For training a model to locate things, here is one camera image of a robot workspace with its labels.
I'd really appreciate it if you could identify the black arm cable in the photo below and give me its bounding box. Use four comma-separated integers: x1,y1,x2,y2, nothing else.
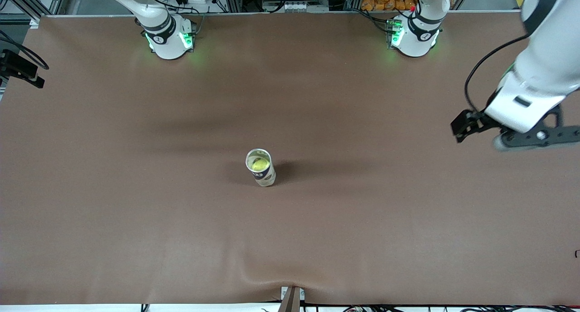
465,33,531,114
0,30,49,71

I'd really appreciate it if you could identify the brown table mat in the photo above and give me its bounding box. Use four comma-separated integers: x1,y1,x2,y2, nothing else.
0,10,580,306

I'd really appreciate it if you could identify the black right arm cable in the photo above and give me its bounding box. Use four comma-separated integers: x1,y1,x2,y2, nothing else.
0,30,49,71

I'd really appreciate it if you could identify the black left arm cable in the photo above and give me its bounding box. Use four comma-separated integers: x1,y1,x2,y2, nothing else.
465,33,531,114

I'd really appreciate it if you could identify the aluminium frame profile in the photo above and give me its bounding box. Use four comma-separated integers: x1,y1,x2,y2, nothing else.
0,0,68,29

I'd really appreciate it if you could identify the silver tennis ball can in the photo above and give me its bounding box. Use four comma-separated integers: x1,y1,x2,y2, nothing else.
245,148,276,188

